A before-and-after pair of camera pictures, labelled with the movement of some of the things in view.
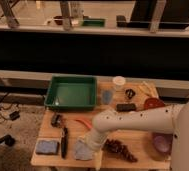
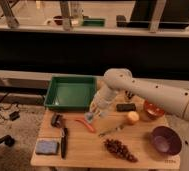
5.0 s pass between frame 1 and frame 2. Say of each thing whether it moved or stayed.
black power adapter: stayed
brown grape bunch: stayed
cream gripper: moved
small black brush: stayed
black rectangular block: stayed
